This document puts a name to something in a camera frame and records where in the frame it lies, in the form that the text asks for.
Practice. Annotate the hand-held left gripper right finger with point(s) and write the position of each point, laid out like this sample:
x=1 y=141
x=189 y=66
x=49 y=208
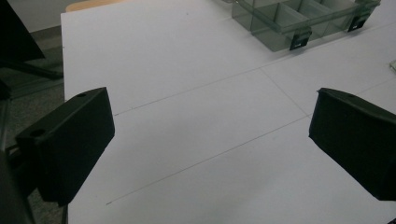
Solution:
x=358 y=137

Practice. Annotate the small clear plastic piece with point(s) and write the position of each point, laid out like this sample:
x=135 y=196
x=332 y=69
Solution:
x=393 y=66

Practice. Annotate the light wooden board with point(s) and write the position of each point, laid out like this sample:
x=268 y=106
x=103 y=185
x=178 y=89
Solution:
x=90 y=4

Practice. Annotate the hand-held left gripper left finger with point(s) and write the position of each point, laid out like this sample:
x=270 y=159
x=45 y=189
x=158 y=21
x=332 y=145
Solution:
x=71 y=140

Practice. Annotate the clear green compartment organizer box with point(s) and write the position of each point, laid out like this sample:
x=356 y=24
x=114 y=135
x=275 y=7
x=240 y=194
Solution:
x=299 y=21

